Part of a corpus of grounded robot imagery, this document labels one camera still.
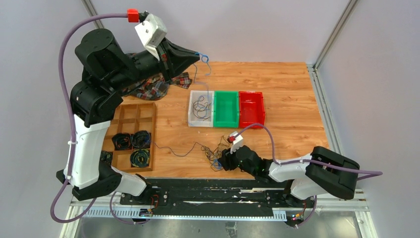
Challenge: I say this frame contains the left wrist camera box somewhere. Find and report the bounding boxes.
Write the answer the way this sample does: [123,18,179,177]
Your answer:
[135,13,167,60]

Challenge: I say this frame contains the left aluminium frame post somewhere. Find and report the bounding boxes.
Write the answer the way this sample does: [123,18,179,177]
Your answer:
[81,0,104,29]

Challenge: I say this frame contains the red plastic bin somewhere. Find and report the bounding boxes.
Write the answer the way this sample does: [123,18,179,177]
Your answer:
[239,91,266,128]

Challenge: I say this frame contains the wooden compartment tray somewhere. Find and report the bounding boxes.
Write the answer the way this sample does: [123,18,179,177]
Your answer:
[100,103,157,173]

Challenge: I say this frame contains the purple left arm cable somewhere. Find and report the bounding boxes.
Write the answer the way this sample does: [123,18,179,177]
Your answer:
[50,9,140,225]

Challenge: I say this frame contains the multicolour cable pile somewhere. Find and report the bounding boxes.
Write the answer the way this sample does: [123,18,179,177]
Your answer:
[201,136,232,172]

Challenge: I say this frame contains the aluminium frame post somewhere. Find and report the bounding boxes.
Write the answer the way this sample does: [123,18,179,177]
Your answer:
[313,0,359,70]
[81,0,104,29]

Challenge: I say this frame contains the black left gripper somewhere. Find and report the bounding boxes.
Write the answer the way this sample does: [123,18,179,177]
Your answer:
[107,37,200,92]

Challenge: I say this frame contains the coiled yellow-green cable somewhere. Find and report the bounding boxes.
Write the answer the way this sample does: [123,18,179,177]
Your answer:
[130,148,152,168]

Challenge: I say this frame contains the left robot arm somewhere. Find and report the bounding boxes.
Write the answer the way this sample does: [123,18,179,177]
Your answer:
[56,29,200,205]

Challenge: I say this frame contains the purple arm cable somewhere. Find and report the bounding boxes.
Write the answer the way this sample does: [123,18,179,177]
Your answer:
[50,9,140,225]
[234,123,383,181]

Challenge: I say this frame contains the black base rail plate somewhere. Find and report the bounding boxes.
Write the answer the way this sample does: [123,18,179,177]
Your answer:
[116,178,315,220]

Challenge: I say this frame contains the brown cable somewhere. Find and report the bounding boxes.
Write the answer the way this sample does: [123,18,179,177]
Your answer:
[151,141,204,157]

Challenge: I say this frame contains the dark cables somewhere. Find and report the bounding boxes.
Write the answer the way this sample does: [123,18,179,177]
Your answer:
[191,96,212,121]

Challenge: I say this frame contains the white plastic bin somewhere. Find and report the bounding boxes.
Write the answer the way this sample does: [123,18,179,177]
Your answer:
[187,90,214,127]

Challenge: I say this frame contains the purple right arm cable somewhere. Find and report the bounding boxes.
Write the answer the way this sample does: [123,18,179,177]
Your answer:
[234,123,383,181]

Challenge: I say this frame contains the blue cable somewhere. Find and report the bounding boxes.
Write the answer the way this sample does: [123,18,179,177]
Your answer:
[192,52,212,114]

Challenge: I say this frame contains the right aluminium frame post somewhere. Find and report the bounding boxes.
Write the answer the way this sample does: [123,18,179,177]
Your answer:
[313,0,359,70]

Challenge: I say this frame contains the green plastic bin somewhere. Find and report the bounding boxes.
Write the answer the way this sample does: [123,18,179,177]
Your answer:
[213,91,239,128]

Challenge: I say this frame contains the plaid cloth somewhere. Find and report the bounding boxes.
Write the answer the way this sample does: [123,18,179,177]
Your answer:
[123,72,192,101]

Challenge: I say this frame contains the coiled dark cable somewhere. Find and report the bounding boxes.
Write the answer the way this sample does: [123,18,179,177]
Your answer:
[111,133,133,151]
[131,130,152,149]

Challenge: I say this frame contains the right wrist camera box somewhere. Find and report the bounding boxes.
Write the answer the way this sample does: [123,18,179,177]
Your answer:
[227,131,243,154]

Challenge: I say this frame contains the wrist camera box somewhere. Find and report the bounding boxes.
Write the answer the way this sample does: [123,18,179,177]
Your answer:
[135,13,167,60]
[227,131,243,154]

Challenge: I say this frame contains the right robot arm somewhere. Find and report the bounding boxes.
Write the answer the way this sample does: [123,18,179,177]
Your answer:
[217,146,360,207]

